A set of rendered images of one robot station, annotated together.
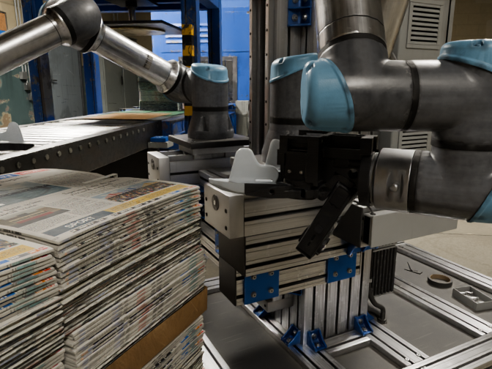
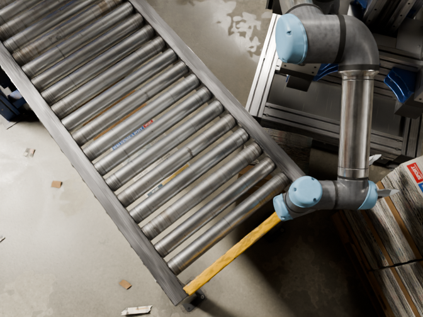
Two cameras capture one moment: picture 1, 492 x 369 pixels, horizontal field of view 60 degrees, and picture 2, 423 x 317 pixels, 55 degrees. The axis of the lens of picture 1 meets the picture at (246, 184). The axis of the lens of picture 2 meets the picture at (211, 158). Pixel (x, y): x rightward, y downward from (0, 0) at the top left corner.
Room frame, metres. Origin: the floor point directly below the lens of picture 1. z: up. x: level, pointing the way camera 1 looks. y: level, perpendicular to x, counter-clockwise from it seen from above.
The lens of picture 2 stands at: (0.98, 1.09, 2.00)
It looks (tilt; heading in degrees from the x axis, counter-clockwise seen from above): 71 degrees down; 314
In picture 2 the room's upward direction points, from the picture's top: 1 degrees counter-clockwise
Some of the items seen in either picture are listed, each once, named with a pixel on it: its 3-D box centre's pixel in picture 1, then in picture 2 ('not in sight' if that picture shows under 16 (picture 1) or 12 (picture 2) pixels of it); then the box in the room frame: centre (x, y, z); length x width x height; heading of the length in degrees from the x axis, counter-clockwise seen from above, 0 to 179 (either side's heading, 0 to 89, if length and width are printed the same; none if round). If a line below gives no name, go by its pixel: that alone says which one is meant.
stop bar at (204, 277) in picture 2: not in sight; (245, 244); (1.02, 0.92, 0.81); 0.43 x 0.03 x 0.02; 82
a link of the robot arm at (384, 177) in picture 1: (392, 180); not in sight; (0.50, -0.18, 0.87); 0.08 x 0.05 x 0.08; 152
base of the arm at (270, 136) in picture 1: (295, 138); not in sight; (0.95, -0.11, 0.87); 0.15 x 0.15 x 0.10
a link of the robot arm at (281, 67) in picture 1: (299, 85); not in sight; (0.95, -0.12, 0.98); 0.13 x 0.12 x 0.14; 90
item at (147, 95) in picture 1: (165, 91); not in sight; (3.25, 0.60, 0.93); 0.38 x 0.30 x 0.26; 172
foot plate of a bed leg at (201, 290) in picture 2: not in sight; (190, 295); (1.07, 1.15, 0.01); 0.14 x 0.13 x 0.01; 82
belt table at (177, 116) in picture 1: (138, 122); not in sight; (2.68, 0.67, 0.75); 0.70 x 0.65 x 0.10; 172
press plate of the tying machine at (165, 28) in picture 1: (132, 29); not in sight; (2.68, 0.67, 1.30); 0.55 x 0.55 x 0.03; 82
